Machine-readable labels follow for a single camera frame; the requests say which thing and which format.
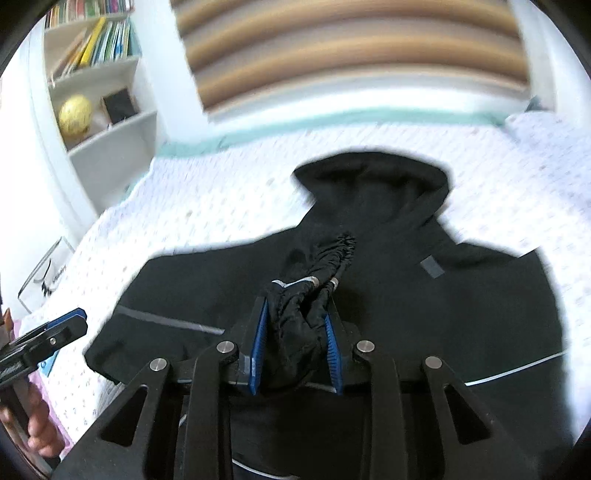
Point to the small black frame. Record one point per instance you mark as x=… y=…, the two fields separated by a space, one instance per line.
x=120 y=106

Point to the brown striped window blind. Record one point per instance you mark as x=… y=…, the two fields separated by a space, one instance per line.
x=346 y=55

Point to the white bookshelf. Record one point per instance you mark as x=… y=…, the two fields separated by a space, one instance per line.
x=111 y=161

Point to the black hooded jacket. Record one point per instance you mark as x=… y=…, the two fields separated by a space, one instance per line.
x=415 y=323

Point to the person's left hand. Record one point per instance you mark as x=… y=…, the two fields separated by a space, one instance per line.
x=44 y=429

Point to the floral bed quilt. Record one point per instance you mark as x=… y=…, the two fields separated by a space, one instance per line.
x=231 y=184

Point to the white printed paper bag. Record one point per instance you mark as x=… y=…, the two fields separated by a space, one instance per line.
x=41 y=277

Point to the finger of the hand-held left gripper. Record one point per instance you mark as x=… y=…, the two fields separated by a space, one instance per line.
x=64 y=330

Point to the row of colourful books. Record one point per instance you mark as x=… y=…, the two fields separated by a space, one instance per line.
x=104 y=46
x=87 y=10

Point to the yellow ball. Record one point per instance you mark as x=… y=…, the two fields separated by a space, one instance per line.
x=76 y=115

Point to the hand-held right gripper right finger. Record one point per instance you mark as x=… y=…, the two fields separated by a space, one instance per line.
x=334 y=355

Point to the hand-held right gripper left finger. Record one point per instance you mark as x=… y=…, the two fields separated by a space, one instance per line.
x=257 y=350

